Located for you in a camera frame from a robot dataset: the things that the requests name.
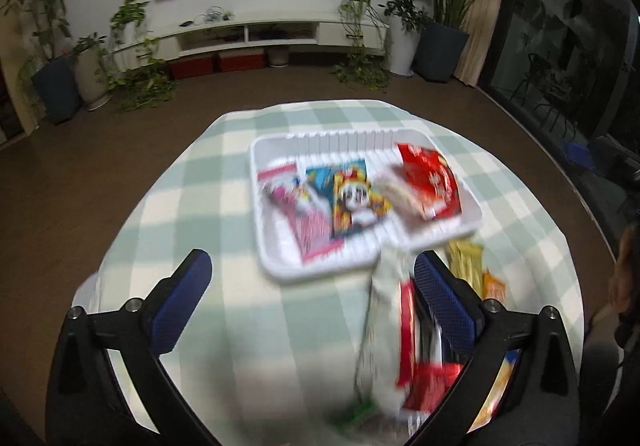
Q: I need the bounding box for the small orange snack packet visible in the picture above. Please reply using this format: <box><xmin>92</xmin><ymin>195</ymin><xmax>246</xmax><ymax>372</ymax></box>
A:
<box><xmin>483</xmin><ymin>270</ymin><xmax>506</xmax><ymax>304</ymax></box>

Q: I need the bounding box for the gold snack bar wrapper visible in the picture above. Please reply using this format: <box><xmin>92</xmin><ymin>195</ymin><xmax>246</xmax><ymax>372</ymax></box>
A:
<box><xmin>446</xmin><ymin>239</ymin><xmax>484</xmax><ymax>296</ymax></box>

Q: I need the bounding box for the blue yellow snack bag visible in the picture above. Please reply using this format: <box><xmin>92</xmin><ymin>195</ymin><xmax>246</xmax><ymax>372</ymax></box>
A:
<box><xmin>469</xmin><ymin>350</ymin><xmax>520</xmax><ymax>432</ymax></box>

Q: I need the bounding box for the dark red heart snack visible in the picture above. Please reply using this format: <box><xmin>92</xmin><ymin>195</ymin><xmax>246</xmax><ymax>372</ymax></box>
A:
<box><xmin>404</xmin><ymin>362</ymin><xmax>463</xmax><ymax>414</ymax></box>

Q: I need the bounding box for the white red long pouch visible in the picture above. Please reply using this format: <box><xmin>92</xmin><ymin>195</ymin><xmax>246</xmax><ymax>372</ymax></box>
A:
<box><xmin>355</xmin><ymin>245</ymin><xmax>418</xmax><ymax>414</ymax></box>

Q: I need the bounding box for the large red Mylikes bag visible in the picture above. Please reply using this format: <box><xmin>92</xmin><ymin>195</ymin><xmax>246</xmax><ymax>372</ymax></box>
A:
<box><xmin>397</xmin><ymin>143</ymin><xmax>462</xmax><ymax>221</ymax></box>

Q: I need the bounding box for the clear sunflower seed bag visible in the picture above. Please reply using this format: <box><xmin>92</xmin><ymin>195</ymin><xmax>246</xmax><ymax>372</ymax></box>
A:
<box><xmin>329</xmin><ymin>397</ymin><xmax>397</xmax><ymax>432</ymax></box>

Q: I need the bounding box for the pink cartoon snack packet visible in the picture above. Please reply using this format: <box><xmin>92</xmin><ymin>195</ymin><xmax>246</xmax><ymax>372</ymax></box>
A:
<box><xmin>257</xmin><ymin>163</ymin><xmax>344</xmax><ymax>264</ymax></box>

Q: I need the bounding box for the blue panda snack bag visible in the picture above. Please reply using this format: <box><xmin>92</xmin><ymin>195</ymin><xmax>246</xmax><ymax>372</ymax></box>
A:
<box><xmin>306</xmin><ymin>159</ymin><xmax>392</xmax><ymax>239</ymax></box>

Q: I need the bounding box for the black snack packet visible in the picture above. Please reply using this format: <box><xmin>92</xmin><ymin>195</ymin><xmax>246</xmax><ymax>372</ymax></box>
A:
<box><xmin>413</xmin><ymin>279</ymin><xmax>442</xmax><ymax>365</ymax></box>

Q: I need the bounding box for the person's right hand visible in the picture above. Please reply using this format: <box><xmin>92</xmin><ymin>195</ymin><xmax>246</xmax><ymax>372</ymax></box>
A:
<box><xmin>608</xmin><ymin>225</ymin><xmax>639</xmax><ymax>314</ymax></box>

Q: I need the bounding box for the green white checkered tablecloth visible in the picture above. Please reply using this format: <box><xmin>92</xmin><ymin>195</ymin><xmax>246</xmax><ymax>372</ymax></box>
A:
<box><xmin>90</xmin><ymin>100</ymin><xmax>585</xmax><ymax>445</ymax></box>

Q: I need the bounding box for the glass sliding door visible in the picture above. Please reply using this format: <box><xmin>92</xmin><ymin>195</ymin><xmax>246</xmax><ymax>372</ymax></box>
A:
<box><xmin>480</xmin><ymin>0</ymin><xmax>639</xmax><ymax>247</ymax></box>

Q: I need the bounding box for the white plastic tray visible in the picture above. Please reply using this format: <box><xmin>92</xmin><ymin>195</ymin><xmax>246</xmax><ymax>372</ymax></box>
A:
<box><xmin>250</xmin><ymin>128</ymin><xmax>483</xmax><ymax>281</ymax></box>

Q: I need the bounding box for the trailing vine plant left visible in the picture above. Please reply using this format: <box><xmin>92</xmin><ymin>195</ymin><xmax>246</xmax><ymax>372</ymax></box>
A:
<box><xmin>103</xmin><ymin>0</ymin><xmax>177</xmax><ymax>113</ymax></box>

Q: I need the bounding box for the left red storage box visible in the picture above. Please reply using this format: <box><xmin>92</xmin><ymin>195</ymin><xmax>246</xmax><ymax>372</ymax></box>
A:
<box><xmin>168</xmin><ymin>56</ymin><xmax>215</xmax><ymax>80</ymax></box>

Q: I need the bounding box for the red storage box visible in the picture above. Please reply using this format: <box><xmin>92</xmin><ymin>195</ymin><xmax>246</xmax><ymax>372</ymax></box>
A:
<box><xmin>168</xmin><ymin>56</ymin><xmax>215</xmax><ymax>80</ymax></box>
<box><xmin>218</xmin><ymin>48</ymin><xmax>265</xmax><ymax>72</ymax></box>

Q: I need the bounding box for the plant in white pot right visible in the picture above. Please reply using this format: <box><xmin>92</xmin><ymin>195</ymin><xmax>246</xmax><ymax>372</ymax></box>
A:
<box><xmin>380</xmin><ymin>0</ymin><xmax>431</xmax><ymax>77</ymax></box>

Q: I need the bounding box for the plant in white pot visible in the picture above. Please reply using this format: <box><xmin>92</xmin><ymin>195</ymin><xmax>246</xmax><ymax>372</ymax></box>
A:
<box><xmin>72</xmin><ymin>33</ymin><xmax>111</xmax><ymax>112</ymax></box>
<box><xmin>380</xmin><ymin>0</ymin><xmax>431</xmax><ymax>77</ymax></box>

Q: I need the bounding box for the right red storage box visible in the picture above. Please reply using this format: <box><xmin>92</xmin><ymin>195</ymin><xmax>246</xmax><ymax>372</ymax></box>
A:
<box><xmin>218</xmin><ymin>48</ymin><xmax>265</xmax><ymax>72</ymax></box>

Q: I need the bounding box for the plant in white pot left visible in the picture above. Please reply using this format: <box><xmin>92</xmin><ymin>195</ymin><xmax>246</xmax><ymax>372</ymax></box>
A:
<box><xmin>72</xmin><ymin>33</ymin><xmax>111</xmax><ymax>112</ymax></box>

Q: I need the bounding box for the trailing plant on console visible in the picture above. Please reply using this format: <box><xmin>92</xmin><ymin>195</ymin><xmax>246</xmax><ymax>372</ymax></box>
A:
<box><xmin>332</xmin><ymin>0</ymin><xmax>390</xmax><ymax>91</ymax></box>

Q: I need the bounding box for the small white pot under console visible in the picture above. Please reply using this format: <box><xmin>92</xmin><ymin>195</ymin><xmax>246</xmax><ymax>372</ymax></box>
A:
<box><xmin>266</xmin><ymin>45</ymin><xmax>290</xmax><ymax>68</ymax></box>

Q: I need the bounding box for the white tv console shelf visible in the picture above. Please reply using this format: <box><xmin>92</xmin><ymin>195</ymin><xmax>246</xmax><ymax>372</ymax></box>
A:
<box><xmin>112</xmin><ymin>11</ymin><xmax>392</xmax><ymax>72</ymax></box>

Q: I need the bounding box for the tall plant dark pot left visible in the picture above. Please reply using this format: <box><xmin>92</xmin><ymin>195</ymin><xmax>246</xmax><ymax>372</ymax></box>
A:
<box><xmin>1</xmin><ymin>0</ymin><xmax>81</xmax><ymax>126</ymax></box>

